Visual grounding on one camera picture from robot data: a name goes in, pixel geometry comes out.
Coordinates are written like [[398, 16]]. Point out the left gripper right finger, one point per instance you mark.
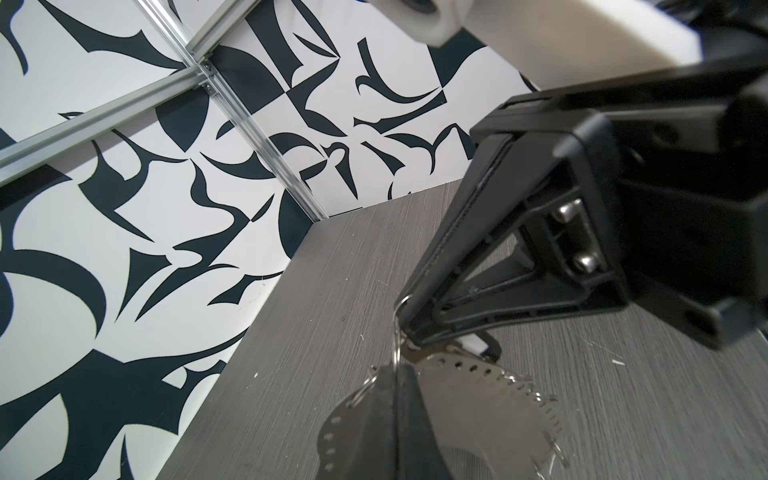
[[418, 455]]

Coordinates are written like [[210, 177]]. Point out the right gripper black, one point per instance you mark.
[[649, 189]]

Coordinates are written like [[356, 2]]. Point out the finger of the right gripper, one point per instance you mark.
[[435, 270]]

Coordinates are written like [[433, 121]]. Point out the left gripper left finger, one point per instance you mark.
[[361, 430]]

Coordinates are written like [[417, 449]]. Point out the perforated metal ring plate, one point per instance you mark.
[[498, 416]]

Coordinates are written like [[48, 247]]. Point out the black key tag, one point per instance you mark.
[[483, 345]]

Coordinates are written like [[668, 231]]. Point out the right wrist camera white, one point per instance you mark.
[[557, 43]]

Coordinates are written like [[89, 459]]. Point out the horizontal aluminium frame bar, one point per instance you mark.
[[21, 158]]

